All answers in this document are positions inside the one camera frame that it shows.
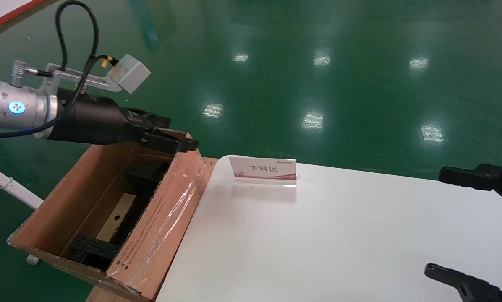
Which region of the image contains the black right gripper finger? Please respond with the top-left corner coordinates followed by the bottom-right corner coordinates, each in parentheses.
top-left (424, 264), bottom-right (502, 302)
top-left (439, 164), bottom-right (502, 208)

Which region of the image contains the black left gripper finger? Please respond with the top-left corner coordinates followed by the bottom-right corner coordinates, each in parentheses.
top-left (123, 108), bottom-right (172, 129)
top-left (127, 126), bottom-right (199, 154)

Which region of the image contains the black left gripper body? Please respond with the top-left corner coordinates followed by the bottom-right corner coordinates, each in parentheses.
top-left (49, 88), bottom-right (130, 146)

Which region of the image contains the small cardboard box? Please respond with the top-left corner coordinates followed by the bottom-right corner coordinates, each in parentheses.
top-left (97, 193), bottom-right (136, 243)

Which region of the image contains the large open cardboard box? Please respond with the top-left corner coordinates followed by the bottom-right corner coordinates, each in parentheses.
top-left (8, 130), bottom-right (212, 302)

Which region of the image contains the acrylic sign with Chinese text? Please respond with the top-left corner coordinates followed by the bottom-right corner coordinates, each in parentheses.
top-left (228, 155), bottom-right (298, 188)

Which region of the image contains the white pipe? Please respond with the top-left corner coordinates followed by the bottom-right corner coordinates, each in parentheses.
top-left (0, 161), bottom-right (44, 210)

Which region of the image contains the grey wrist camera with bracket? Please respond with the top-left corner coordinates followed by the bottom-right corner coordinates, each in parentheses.
top-left (45, 54), bottom-right (152, 94)

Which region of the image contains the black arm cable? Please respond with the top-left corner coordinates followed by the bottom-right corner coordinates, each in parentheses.
top-left (0, 0), bottom-right (119, 139)

